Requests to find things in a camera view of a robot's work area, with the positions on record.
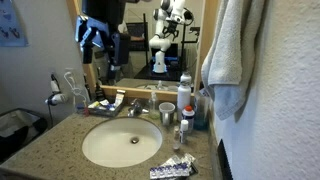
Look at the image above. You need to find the white terry towel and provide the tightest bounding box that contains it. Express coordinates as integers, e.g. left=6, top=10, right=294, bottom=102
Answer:
left=200, top=0, right=268, bottom=122

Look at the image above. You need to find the clear soap dispenser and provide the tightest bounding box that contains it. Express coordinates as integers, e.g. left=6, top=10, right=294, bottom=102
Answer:
left=148, top=90, right=161, bottom=120

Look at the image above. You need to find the grey mug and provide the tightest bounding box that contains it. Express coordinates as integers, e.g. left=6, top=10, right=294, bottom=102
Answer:
left=158, top=101, right=176, bottom=127

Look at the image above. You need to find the chrome faucet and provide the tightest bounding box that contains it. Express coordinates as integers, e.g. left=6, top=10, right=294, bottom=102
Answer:
left=127, top=98, right=150, bottom=118

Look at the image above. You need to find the white toothpaste tube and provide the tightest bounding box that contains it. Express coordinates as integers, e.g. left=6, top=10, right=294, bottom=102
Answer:
left=113, top=89, right=127, bottom=110

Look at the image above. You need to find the blue bottle black cap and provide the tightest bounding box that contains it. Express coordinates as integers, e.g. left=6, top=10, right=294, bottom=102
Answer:
left=193, top=89, right=211, bottom=131

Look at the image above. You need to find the small white roll-on bottle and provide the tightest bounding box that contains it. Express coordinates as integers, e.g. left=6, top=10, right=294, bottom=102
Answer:
left=179, top=119, right=190, bottom=145

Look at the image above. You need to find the small clear vial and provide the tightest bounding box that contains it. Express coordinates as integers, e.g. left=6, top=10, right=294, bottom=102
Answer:
left=172, top=125, right=181, bottom=151

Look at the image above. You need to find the toiletry tray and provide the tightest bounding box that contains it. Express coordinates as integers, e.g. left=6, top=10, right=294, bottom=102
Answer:
left=86, top=99, right=125, bottom=118

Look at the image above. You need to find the black pump bottle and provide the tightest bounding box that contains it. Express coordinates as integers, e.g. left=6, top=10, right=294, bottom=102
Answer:
left=94, top=82, right=106, bottom=102

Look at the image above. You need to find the white oval sink basin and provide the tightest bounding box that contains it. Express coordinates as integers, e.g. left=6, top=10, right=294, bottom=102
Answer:
left=81, top=116, right=164, bottom=169

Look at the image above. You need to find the small red item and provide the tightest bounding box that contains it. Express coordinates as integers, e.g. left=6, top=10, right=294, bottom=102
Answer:
left=82, top=101, right=91, bottom=117

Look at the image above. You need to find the white hair dryer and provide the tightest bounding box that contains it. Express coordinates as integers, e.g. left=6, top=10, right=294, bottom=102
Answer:
left=44, top=73, right=68, bottom=107

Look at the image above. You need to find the wood framed wall mirror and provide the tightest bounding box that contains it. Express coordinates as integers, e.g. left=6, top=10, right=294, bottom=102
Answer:
left=65, top=0, right=220, bottom=103

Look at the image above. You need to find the blue black camera mount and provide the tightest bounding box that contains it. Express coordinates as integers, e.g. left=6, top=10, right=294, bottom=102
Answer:
left=74, top=0, right=132, bottom=73

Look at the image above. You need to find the white power cable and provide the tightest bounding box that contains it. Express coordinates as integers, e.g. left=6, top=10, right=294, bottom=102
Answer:
left=62, top=67, right=90, bottom=108

